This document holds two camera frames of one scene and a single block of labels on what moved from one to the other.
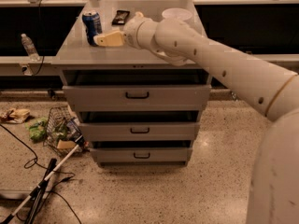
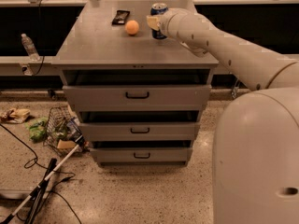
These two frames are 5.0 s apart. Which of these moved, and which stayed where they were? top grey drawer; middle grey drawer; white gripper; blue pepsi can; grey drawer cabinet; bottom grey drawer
Moved: blue pepsi can; white gripper
Stayed: top grey drawer; grey drawer cabinet; bottom grey drawer; middle grey drawer
